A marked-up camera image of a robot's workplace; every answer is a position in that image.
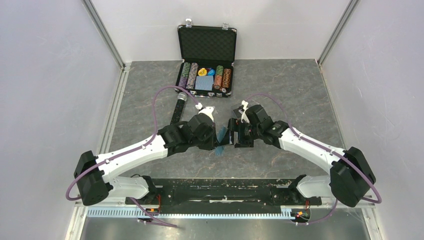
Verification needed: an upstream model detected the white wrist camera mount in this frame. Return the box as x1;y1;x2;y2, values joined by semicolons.
240;100;250;123
195;102;215;122

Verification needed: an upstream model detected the green purple chip stack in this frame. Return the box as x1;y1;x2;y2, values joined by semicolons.
178;62;191;88

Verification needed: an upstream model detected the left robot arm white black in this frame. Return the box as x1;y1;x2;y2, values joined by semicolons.
71;110;216;206

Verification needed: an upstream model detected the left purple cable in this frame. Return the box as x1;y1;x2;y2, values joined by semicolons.
65;85;203;202

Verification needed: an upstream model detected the blue round chip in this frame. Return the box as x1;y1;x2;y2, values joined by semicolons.
207;68;216;76

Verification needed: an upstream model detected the clear box with gold cards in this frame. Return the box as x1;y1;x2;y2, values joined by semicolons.
231;104;244;119

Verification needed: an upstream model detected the blue playing card deck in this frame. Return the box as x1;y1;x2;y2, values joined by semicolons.
194;75;214;91

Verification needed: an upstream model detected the pink grey chip stack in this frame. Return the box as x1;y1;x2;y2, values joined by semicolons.
185;62;199;89

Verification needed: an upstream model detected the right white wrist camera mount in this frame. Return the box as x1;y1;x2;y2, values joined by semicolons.
240;100;250;123

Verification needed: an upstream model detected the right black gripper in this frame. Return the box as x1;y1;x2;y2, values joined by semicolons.
220;117;262;148

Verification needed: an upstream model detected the yellow dealer chip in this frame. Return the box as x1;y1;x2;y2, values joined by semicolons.
198;68;208;77

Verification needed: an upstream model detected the green orange chip stack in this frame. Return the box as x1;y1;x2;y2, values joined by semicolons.
213;65;224;90

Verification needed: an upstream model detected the brown orange chip stack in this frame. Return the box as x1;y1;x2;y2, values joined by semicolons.
221;68;232;89

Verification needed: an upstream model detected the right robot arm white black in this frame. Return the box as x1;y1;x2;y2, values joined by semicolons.
218;104;376;208

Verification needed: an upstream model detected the light blue card holder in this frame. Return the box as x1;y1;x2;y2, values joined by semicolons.
214;126;228;157

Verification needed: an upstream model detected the black microphone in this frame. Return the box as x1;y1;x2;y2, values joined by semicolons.
170;92;188;125

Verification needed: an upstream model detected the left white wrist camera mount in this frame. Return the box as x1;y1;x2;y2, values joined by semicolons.
195;102;215;122

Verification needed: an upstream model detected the black poker chip case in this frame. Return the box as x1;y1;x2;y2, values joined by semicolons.
175;18;238;98

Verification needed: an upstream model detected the white slotted cable duct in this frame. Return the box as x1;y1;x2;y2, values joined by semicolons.
87;205;307;221

